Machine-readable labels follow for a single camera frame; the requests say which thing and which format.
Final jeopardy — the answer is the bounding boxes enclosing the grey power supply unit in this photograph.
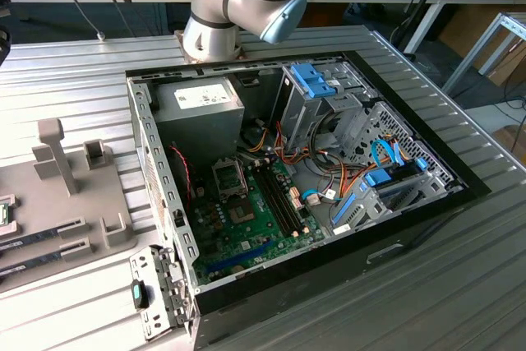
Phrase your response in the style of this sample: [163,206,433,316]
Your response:
[154,76,247,163]

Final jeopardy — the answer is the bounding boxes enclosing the brown cardboard box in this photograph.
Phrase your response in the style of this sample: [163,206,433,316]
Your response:
[437,5,526,87]
[491,124,526,163]

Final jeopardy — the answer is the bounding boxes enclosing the yellow black power wires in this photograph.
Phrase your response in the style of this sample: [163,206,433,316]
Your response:
[240,118,272,155]

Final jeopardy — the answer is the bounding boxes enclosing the blue expansion slot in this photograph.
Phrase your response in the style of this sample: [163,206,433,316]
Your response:
[204,241,273,275]

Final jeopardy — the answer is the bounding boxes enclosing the multicolour main wire bundle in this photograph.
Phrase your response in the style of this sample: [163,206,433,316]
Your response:
[310,118,373,206]

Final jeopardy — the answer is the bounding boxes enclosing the teal black latch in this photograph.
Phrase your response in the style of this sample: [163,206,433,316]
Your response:
[131,279,151,310]

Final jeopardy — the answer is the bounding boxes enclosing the red black twisted wire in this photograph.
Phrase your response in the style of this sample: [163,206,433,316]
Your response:
[169,143,195,205]

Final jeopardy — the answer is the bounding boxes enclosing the black RAM slot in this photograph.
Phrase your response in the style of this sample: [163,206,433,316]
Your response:
[256,163,294,238]
[251,164,289,240]
[261,161,299,235]
[267,159,305,233]

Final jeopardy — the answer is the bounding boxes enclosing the grey parts rack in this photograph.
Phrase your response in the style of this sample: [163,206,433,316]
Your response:
[0,118,139,291]

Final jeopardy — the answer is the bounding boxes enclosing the light blue SATA wire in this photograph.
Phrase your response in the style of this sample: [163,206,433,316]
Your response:
[302,188,342,206]
[371,136,402,172]

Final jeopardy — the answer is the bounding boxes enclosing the CPU socket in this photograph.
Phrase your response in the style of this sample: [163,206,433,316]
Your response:
[227,199,259,225]

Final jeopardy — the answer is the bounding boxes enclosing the aluminium profile frame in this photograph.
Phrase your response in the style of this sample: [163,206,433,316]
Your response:
[441,12,526,97]

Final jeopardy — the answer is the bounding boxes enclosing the red orange power wires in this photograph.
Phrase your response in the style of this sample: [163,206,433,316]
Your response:
[275,120,314,164]

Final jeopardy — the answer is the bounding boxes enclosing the metal socket cover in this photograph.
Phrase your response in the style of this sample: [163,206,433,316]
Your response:
[210,156,250,205]

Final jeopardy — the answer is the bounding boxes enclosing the green motherboard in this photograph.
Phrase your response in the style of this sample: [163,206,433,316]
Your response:
[191,155,328,285]

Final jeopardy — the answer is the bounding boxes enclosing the grey metal drive cage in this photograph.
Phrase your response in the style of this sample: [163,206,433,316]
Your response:
[270,61,381,155]

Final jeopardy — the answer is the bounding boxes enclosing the metal card retention bracket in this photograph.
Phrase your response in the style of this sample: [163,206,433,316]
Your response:
[129,243,197,343]

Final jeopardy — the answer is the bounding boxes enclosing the grey disk bay bracket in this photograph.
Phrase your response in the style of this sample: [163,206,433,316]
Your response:
[328,173,464,238]

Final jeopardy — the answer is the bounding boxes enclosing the blue plastic drive carrier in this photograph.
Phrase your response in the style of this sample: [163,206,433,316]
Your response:
[289,62,342,98]

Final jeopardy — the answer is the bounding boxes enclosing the dark RAM stick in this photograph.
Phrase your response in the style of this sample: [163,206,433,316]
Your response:
[0,225,62,252]
[0,250,65,279]

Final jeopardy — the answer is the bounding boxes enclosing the perforated metal disk bay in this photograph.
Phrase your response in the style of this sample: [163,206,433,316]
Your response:
[340,99,466,198]

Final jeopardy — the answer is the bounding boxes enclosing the blue carrier with black disk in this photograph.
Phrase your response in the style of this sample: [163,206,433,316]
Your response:
[363,159,428,194]

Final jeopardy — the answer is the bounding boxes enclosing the black grey PC case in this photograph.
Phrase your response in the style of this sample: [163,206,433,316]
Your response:
[125,49,492,348]

